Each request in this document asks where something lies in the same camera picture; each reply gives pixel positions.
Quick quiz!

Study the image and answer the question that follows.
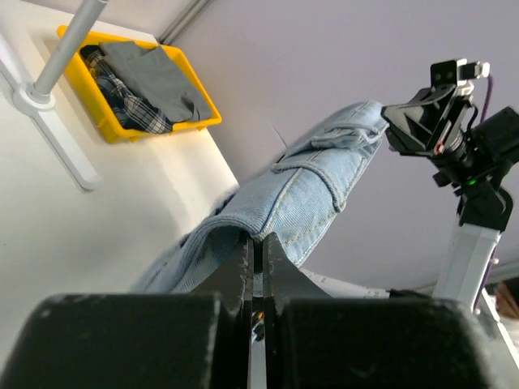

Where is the silver clothes rack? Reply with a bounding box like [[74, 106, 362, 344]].
[[0, 0, 110, 192]]

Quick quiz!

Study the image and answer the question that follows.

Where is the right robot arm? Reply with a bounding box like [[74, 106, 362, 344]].
[[380, 80, 518, 310]]

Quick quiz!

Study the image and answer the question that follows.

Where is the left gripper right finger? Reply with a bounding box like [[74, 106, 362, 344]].
[[261, 234, 518, 388]]

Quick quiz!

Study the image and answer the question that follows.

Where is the plaid garment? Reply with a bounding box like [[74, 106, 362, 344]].
[[79, 45, 173, 135]]

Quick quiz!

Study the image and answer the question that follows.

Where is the blue grey garment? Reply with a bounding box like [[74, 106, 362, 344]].
[[132, 100, 388, 293]]

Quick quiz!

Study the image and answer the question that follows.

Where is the yellow plastic bin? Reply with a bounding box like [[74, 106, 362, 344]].
[[65, 45, 222, 143]]

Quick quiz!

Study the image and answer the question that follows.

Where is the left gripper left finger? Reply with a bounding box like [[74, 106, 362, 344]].
[[1, 235, 254, 388]]

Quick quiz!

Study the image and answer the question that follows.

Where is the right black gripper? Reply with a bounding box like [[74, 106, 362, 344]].
[[381, 83, 478, 170]]

